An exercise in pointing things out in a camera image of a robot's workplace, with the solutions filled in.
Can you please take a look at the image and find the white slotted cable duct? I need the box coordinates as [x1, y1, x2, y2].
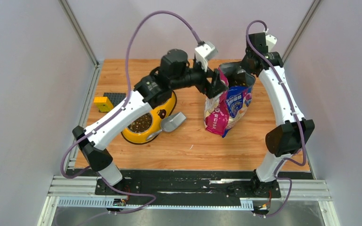
[57, 197, 254, 211]

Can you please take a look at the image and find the yellow double pet bowl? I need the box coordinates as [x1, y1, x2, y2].
[121, 91, 177, 145]

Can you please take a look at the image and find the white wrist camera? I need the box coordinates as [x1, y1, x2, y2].
[195, 41, 218, 72]
[264, 29, 278, 52]

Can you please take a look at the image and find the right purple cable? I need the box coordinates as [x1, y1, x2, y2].
[246, 20, 308, 218]

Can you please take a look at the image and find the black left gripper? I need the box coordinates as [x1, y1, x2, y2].
[169, 56, 227, 97]

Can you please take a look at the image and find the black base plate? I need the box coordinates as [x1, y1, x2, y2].
[50, 169, 314, 209]

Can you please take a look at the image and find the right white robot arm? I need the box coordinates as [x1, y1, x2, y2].
[240, 32, 315, 197]

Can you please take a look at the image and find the dark grey toy baseplate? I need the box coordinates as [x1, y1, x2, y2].
[103, 92, 126, 107]

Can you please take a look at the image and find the brown pet food kibble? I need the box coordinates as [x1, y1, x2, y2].
[128, 113, 153, 133]

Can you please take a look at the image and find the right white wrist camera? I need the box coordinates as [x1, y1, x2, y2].
[264, 29, 278, 52]

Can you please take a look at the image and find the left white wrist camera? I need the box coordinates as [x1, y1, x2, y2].
[195, 41, 218, 72]

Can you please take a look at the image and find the silver metal scoop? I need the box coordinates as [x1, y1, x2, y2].
[146, 112, 187, 141]

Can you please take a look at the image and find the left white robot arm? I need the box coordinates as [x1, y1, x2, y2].
[72, 46, 227, 194]

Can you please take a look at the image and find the colourful pet food bag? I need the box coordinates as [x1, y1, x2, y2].
[204, 62, 256, 137]

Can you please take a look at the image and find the yellow toy brick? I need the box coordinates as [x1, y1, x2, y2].
[93, 97, 114, 113]

